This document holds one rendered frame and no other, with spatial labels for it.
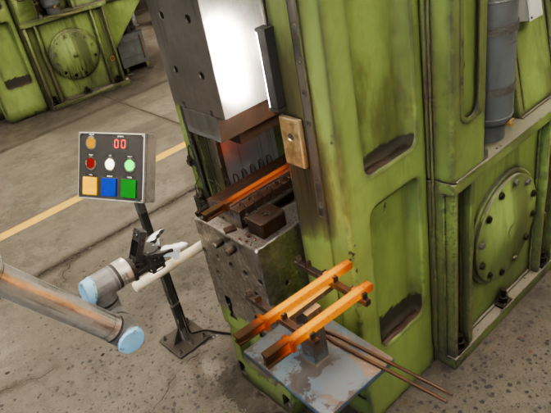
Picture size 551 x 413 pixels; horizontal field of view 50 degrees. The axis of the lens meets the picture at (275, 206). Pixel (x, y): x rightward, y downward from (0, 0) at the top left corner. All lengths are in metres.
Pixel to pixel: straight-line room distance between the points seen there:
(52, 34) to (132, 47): 1.09
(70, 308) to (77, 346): 1.61
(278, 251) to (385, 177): 0.47
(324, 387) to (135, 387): 1.36
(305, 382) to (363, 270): 0.45
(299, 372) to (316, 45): 1.00
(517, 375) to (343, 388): 1.13
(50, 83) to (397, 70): 5.31
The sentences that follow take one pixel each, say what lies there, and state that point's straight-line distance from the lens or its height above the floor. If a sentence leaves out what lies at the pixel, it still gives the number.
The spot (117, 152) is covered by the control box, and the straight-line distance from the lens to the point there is 2.48.
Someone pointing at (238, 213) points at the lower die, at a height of 0.98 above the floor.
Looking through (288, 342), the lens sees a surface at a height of 0.96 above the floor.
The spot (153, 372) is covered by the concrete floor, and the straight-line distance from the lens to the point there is 3.05.
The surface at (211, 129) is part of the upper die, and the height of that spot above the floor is 1.31.
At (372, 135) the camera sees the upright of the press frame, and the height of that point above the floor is 1.22.
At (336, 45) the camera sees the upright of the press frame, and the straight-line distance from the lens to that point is 1.69.
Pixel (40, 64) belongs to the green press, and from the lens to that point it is 6.85.
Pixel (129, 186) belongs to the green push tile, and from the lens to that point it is 2.44.
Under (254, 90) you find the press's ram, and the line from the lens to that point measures 1.96.
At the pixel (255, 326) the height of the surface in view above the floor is 0.95.
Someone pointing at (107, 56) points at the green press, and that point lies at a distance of 7.05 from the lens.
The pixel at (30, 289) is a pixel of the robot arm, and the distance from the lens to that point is 1.72.
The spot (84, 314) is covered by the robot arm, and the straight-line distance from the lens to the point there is 1.81.
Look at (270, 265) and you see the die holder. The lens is 2.10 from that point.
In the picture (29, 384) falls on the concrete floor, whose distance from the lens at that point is 3.32.
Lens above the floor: 2.09
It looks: 32 degrees down
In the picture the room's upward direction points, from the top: 11 degrees counter-clockwise
